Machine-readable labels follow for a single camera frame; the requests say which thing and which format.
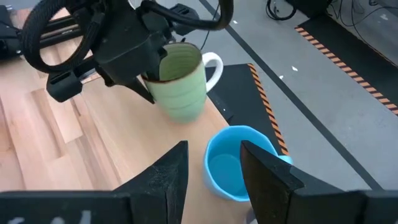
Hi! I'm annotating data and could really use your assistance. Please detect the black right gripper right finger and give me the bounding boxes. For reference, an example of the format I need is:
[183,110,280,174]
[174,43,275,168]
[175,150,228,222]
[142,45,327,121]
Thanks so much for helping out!
[240,139,305,224]

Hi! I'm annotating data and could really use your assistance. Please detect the black floor mat striped edge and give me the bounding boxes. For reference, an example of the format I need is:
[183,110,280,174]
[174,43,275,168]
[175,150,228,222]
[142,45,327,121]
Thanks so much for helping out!
[205,63,290,156]
[294,14,398,116]

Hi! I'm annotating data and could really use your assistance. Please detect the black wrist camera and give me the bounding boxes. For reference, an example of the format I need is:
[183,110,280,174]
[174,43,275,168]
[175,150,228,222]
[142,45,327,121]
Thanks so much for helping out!
[45,57,104,103]

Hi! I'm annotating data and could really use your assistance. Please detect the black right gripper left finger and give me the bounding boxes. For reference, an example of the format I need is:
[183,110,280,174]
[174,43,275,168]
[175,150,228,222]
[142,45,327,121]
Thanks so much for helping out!
[114,140,189,224]

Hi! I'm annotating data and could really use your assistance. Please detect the black table edge rail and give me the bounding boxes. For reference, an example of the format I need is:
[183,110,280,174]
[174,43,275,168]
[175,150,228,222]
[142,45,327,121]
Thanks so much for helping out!
[0,14,83,60]

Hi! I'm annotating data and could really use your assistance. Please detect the green mug white handle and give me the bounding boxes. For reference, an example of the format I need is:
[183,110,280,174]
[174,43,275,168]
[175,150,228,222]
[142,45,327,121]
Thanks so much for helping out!
[141,42,224,124]

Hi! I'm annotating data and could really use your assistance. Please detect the black floor cable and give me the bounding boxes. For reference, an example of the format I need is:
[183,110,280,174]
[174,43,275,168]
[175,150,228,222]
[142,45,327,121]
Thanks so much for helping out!
[265,0,298,22]

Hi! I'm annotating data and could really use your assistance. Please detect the black smooth cable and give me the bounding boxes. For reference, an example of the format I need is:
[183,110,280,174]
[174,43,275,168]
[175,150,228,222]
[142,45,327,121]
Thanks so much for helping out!
[139,0,234,31]

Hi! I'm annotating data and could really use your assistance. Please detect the wooden riser shelf black frame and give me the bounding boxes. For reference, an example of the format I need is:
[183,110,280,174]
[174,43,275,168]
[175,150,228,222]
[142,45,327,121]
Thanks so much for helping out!
[71,62,259,224]

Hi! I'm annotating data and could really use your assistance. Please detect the black equipment box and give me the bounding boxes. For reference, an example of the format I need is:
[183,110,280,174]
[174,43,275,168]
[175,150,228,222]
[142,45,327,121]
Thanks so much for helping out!
[285,0,334,18]

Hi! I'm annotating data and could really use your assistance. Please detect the black braided cable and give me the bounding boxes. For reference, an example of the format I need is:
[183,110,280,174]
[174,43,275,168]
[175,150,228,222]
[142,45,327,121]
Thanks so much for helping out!
[21,0,98,75]

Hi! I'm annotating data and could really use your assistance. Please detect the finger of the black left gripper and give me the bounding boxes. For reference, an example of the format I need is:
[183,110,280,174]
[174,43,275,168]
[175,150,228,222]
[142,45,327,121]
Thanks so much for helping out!
[123,76,155,105]
[145,46,169,82]

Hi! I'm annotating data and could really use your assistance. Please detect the blue mug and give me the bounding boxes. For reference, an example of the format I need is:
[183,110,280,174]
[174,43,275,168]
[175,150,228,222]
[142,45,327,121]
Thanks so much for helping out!
[203,125,294,202]

